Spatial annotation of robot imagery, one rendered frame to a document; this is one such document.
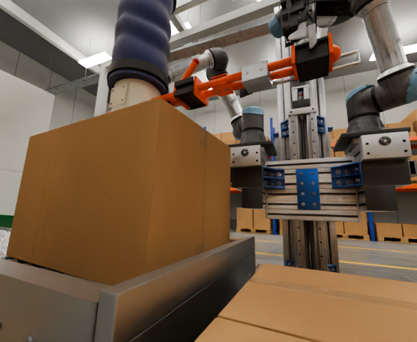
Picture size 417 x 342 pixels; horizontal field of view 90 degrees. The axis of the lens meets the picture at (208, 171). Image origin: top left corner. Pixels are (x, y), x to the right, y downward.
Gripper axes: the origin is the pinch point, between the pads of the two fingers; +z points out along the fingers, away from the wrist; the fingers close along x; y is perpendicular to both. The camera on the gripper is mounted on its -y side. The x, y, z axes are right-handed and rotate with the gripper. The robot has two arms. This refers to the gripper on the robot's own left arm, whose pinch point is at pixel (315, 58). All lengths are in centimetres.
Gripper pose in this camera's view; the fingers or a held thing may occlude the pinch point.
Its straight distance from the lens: 63.6
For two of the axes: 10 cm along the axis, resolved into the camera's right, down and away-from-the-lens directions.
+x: -4.8, -1.8, -8.6
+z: -0.3, 9.8, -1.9
